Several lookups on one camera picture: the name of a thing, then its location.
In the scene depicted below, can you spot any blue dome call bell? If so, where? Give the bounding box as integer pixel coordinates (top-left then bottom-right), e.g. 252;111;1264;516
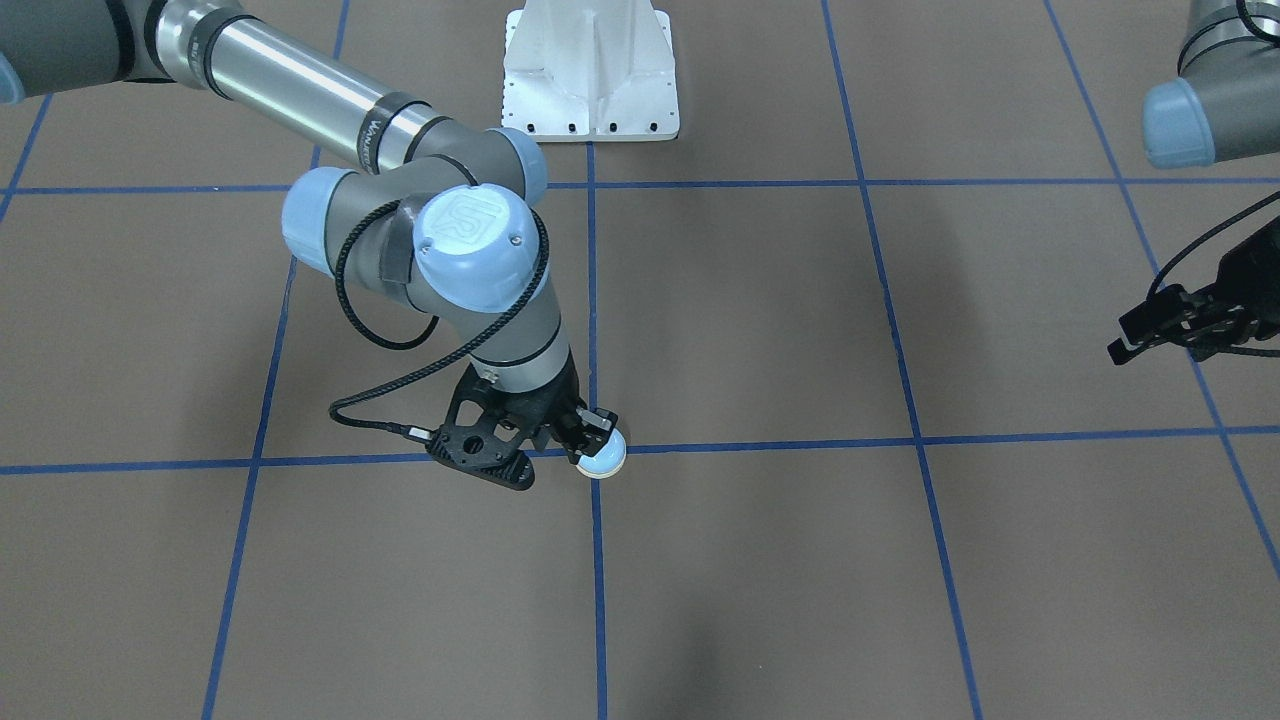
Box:
576;428;628;480

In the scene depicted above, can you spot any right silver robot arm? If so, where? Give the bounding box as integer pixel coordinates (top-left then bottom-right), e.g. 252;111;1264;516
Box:
3;1;626;488

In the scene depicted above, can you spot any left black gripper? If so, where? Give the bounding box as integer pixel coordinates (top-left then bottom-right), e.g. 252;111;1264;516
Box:
1108;218;1279;365

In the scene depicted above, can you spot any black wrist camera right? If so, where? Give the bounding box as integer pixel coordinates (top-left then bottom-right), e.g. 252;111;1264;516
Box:
425;366;541;491

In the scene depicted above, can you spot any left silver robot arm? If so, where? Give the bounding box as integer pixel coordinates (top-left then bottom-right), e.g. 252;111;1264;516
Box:
1108;1;1279;366

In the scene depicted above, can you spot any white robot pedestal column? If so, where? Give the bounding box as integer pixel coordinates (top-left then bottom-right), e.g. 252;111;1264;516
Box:
500;1;681;143

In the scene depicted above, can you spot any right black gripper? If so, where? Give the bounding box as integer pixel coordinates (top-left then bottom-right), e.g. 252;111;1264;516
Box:
492;360;620;462

